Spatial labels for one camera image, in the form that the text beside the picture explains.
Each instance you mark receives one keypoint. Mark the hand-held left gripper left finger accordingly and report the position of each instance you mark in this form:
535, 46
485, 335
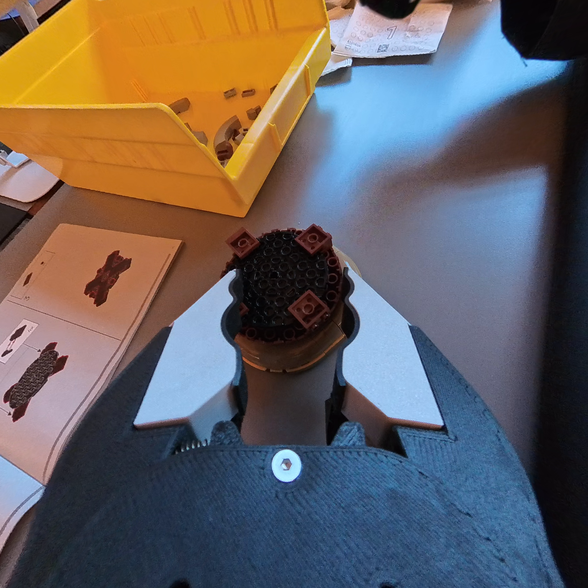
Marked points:
193, 367

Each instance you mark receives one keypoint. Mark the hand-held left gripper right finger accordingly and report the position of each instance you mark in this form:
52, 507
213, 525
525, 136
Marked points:
390, 367

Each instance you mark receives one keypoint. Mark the round toy brick model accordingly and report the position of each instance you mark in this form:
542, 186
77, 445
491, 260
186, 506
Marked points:
285, 280

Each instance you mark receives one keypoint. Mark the yellow plastic bin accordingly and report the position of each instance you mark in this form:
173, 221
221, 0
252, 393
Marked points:
115, 151

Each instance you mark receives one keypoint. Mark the person's right forearm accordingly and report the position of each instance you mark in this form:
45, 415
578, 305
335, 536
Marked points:
546, 27

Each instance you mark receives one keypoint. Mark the open instruction booklet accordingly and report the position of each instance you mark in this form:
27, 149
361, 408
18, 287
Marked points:
69, 330

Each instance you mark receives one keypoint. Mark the black dotted mat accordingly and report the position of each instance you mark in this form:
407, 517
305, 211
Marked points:
565, 321

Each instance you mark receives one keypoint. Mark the scattered loose toy bricks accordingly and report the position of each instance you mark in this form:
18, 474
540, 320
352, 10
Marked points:
225, 138

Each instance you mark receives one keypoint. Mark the white stand base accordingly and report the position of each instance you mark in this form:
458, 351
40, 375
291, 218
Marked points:
27, 181

